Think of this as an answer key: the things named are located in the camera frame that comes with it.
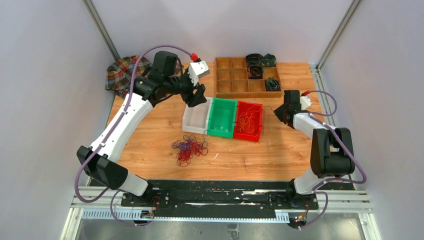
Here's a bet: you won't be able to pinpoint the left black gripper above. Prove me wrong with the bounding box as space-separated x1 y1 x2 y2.
165 68 208 107

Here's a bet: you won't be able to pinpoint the orange wires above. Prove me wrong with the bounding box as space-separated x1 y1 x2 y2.
237 105 263 136

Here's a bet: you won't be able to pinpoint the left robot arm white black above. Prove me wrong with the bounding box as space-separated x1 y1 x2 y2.
74 50 210 207

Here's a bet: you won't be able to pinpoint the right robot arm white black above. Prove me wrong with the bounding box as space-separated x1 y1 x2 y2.
274 90 356 209

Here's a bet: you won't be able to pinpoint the white plastic bin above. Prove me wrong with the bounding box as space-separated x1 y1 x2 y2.
182 97 214 134

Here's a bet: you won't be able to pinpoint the green rolled belt lower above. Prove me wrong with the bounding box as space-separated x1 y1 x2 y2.
264 77 281 92

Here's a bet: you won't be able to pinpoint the green plastic bin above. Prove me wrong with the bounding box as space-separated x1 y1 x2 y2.
207 97 238 139

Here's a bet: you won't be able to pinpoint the red plastic bin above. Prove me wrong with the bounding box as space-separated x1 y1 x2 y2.
233 101 263 142

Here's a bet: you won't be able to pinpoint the wooden compartment tray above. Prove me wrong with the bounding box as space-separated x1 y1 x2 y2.
214 57 283 99

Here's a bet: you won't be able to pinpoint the black rolled belt middle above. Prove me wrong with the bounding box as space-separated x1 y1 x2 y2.
248 65 264 79

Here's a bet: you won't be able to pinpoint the black rolled belt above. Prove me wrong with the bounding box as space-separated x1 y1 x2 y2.
248 65 264 79
245 53 263 68

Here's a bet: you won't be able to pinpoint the blue green rolled belt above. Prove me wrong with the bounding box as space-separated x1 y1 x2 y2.
261 53 277 68

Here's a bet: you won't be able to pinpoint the black rolled belt top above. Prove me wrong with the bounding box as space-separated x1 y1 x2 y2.
245 53 263 68

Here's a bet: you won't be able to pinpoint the plaid cloth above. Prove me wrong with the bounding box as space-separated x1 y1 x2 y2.
104 55 139 99

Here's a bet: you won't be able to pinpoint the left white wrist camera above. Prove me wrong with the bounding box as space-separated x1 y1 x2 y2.
188 60 210 86

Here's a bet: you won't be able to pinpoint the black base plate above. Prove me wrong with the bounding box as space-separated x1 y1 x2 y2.
113 180 318 221

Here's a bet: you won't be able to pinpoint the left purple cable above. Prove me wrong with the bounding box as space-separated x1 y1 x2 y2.
74 44 200 227

